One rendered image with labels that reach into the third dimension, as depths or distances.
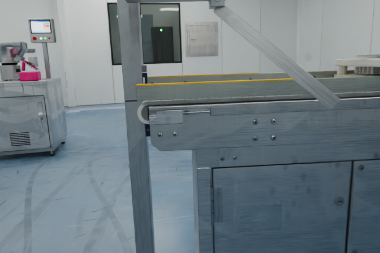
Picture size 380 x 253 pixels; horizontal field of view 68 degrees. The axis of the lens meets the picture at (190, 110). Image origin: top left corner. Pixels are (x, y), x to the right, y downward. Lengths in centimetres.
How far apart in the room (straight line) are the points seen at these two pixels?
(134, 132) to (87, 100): 494
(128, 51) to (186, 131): 37
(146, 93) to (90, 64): 519
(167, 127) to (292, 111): 27
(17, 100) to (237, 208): 263
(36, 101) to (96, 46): 291
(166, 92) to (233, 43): 552
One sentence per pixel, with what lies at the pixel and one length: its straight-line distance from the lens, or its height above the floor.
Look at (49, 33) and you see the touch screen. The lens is 338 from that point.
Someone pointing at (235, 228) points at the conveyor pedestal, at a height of 49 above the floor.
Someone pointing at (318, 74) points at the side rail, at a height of 85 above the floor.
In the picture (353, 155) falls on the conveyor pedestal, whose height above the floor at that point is 67.
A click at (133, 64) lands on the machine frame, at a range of 87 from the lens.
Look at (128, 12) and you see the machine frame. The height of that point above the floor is 105.
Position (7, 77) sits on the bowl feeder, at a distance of 335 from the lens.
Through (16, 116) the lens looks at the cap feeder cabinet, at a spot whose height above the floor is 43.
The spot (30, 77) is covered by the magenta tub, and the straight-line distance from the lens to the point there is 305.
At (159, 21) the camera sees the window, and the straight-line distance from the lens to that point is 578.
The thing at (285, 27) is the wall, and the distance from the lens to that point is 659.
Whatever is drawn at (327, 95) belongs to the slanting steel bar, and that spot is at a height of 84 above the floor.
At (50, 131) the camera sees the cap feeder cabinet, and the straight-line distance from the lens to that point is 307.
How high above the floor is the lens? 91
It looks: 10 degrees down
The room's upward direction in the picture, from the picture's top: 2 degrees counter-clockwise
